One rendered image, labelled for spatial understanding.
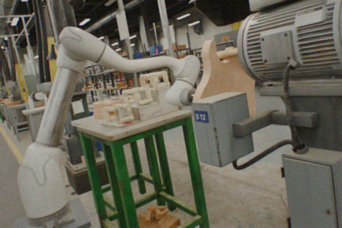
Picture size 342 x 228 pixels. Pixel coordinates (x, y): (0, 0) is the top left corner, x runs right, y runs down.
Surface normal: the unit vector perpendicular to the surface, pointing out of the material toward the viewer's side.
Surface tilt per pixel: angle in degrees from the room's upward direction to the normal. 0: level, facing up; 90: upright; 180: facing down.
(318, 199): 90
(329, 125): 90
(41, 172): 70
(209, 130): 90
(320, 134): 90
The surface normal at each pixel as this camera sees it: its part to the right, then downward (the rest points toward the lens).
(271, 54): -0.81, 0.21
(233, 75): 0.57, 0.04
